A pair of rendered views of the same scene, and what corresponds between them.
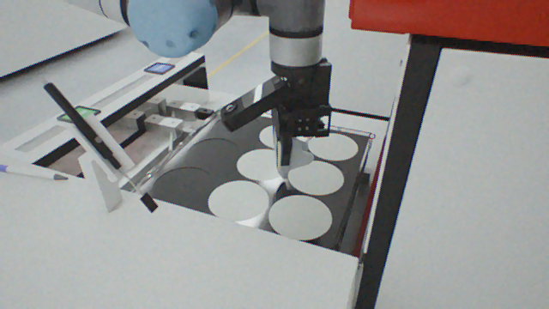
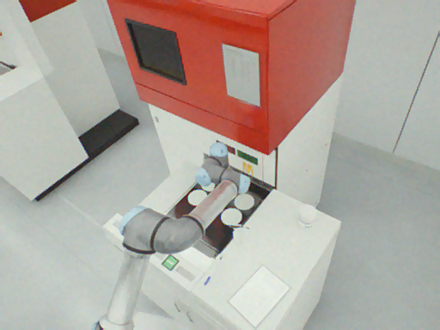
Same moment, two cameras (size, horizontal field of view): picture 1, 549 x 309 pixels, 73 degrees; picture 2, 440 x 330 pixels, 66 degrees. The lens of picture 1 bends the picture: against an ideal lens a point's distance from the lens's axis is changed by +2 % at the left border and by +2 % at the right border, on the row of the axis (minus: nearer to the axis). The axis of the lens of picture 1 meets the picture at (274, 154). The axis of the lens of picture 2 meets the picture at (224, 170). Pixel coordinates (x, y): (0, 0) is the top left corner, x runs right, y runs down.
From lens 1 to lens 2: 132 cm
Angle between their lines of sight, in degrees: 51
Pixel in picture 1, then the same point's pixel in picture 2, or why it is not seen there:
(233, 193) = (228, 217)
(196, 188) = (221, 229)
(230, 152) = not seen: hidden behind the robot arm
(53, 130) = (178, 271)
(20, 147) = (189, 281)
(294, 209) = (241, 202)
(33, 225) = (242, 261)
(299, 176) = not seen: hidden behind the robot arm
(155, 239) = (257, 229)
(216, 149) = not seen: hidden behind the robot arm
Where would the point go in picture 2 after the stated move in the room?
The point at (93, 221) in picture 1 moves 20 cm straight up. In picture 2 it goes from (245, 246) to (242, 219)
